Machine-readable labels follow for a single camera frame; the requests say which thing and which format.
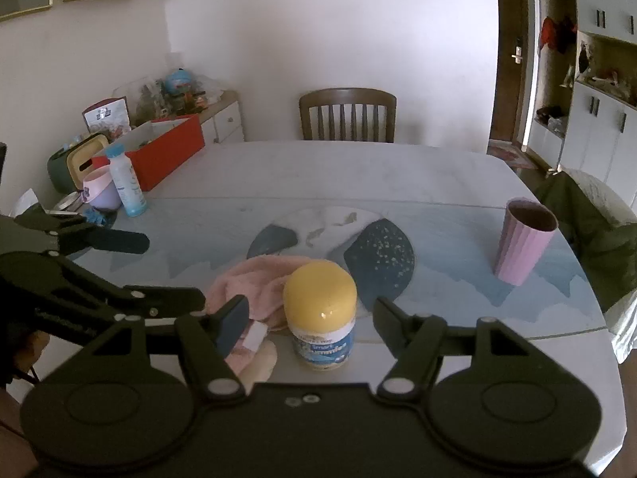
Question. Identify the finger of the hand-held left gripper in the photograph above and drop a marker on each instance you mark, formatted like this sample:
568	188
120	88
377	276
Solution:
164	301
117	242

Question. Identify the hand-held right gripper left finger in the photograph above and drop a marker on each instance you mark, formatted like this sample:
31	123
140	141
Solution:
233	322

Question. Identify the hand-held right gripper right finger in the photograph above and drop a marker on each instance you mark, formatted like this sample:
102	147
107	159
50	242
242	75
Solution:
389	319

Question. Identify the pink towel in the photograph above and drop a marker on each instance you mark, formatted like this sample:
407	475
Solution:
259	284

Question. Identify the yellow lid vitamin bottle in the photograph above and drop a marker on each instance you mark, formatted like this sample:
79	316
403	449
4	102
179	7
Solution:
321	311

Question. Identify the purple pink small cup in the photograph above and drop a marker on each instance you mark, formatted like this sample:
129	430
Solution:
99	189

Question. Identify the white bottle blue cap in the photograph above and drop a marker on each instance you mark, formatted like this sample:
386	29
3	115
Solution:
127	184

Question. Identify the green yellow tissue box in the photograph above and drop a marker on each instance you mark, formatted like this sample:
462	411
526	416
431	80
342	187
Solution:
67	162

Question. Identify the printed blue table mat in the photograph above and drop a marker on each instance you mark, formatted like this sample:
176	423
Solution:
448	239

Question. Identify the white green carton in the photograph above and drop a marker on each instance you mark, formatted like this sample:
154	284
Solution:
25	201

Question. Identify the red cardboard box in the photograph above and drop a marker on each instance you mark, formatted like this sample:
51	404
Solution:
169	152

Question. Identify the red white card box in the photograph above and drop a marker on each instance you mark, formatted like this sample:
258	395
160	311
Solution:
107	114

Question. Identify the pink ribbed cup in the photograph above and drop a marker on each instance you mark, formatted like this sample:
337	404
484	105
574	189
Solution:
522	249

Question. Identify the white low cabinet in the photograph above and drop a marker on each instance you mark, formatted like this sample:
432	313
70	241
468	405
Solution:
226	122

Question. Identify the blue globe toy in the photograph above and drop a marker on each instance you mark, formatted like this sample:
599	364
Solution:
178	81

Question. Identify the patterned door mat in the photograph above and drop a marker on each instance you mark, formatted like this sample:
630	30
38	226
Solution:
510	155

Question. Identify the wooden chair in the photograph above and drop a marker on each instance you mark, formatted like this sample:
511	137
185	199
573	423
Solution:
348	117

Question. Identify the dark green jacket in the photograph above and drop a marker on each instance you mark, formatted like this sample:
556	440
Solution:
587	229

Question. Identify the brown wooden door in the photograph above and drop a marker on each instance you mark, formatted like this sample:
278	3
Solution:
505	99

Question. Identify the white wardrobe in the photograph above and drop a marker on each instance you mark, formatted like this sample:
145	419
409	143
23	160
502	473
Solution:
604	124

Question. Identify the red cloth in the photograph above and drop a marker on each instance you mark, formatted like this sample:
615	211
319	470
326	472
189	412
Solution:
555	32

